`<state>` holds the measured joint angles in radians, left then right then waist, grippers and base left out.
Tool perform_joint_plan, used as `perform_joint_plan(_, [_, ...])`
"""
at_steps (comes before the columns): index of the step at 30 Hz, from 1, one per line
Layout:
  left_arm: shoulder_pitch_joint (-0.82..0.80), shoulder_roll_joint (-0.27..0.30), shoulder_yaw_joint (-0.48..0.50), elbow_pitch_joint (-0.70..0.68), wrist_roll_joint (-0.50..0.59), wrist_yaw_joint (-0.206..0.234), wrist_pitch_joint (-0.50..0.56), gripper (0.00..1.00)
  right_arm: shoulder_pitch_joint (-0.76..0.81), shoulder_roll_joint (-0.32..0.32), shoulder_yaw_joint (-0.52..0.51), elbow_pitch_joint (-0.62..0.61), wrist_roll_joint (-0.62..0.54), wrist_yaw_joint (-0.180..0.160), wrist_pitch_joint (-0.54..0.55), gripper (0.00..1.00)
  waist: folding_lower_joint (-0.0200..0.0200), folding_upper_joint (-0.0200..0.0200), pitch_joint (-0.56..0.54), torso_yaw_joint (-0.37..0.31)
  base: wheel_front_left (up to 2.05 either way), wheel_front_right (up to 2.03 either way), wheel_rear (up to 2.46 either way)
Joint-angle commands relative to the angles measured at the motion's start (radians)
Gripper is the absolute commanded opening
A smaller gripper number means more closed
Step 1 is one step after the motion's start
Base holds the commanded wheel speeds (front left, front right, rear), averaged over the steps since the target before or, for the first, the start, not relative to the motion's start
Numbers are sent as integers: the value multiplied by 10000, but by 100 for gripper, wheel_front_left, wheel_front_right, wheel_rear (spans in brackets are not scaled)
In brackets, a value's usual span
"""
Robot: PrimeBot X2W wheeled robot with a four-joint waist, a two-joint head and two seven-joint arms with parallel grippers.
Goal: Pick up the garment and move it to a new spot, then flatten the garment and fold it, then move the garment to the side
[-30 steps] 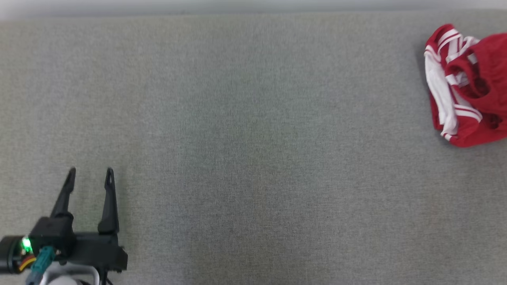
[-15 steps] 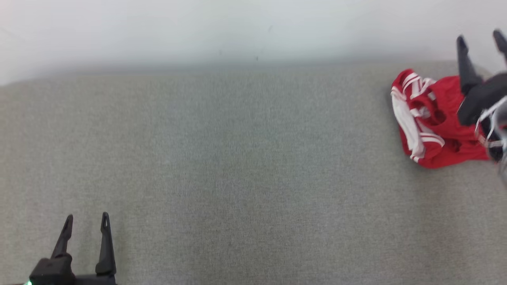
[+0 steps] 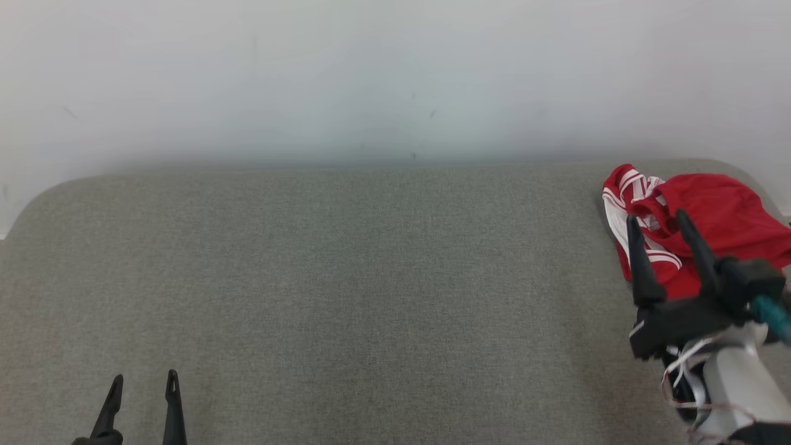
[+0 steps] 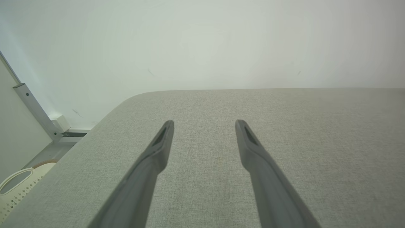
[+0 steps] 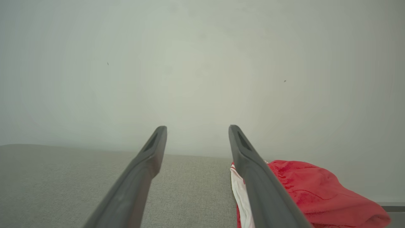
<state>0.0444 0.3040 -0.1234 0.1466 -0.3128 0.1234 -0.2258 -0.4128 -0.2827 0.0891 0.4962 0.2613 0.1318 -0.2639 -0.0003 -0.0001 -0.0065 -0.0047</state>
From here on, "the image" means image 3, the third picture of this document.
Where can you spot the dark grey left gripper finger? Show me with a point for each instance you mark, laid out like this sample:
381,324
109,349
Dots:
174,414
108,414

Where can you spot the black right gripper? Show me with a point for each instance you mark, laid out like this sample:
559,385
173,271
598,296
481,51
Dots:
680,324

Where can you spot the red basketball jersey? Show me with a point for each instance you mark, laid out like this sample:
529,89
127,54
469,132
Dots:
723,210

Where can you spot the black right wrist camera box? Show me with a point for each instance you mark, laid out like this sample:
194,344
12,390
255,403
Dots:
751,281

